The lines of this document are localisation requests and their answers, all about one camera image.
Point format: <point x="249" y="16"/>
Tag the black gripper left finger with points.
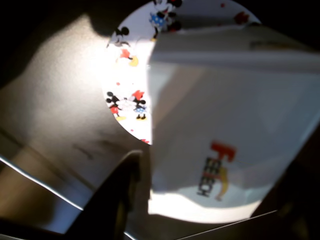
<point x="112" y="205"/>

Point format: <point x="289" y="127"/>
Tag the round white cartoon coaster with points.
<point x="132" y="75"/>

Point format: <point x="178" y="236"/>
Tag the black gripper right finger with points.
<point x="300" y="200"/>

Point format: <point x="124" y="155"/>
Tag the white and black servo box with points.
<point x="237" y="112"/>

